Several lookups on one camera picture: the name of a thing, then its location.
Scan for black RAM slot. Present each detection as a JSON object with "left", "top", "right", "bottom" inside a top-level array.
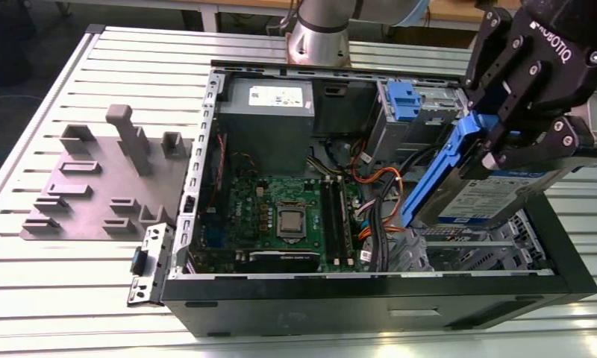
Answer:
[
  {"left": 320, "top": 177, "right": 344, "bottom": 266},
  {"left": 336, "top": 177, "right": 358, "bottom": 266}
]

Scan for black open PC case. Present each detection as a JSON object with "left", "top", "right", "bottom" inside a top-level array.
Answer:
[{"left": 160, "top": 58, "right": 597, "bottom": 339}]

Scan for silver CPU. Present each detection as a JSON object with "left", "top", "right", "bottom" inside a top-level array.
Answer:
[{"left": 279, "top": 210, "right": 308, "bottom": 235}]

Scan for grey power supply unit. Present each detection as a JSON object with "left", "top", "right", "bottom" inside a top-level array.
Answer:
[{"left": 216, "top": 76, "right": 316, "bottom": 178}]

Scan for grey parts rack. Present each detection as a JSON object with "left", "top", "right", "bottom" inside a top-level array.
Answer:
[{"left": 18, "top": 104, "right": 194, "bottom": 242}]

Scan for metal CPU socket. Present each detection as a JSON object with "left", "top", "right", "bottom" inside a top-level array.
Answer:
[{"left": 276, "top": 200, "right": 312, "bottom": 245}]

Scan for thin red wire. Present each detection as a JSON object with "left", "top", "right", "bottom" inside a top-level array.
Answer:
[{"left": 214, "top": 132, "right": 230, "bottom": 195}]

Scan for metal disk bay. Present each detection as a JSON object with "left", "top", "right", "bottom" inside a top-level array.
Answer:
[{"left": 407, "top": 225, "right": 554, "bottom": 273}]

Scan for black graphics card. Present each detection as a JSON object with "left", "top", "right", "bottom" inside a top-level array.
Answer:
[{"left": 234, "top": 250, "right": 324, "bottom": 273}]

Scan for hard disk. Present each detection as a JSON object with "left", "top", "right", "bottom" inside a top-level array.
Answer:
[{"left": 400, "top": 110, "right": 564, "bottom": 229}]

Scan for wooden desk white legs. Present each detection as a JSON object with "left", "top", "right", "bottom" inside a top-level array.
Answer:
[{"left": 182, "top": 0, "right": 484, "bottom": 49}]

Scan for orange wire bundle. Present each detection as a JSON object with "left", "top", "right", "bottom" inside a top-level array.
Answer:
[{"left": 351, "top": 166, "right": 410, "bottom": 243}]

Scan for black cable bundle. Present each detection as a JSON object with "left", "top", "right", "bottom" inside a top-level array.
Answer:
[{"left": 368, "top": 141, "right": 459, "bottom": 271}]

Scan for blue drive cage latch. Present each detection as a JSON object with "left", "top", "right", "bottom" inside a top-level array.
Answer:
[{"left": 386, "top": 81, "right": 423, "bottom": 122}]

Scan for green motherboard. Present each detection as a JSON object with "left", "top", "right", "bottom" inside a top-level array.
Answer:
[{"left": 188, "top": 175, "right": 375, "bottom": 275}]

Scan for metal optical drive cage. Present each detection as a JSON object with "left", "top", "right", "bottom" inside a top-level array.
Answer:
[{"left": 368, "top": 80, "right": 472, "bottom": 161}]

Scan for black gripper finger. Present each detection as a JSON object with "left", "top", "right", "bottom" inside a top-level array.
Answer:
[
  {"left": 459, "top": 7, "right": 555, "bottom": 180},
  {"left": 480, "top": 116, "right": 592, "bottom": 172}
]

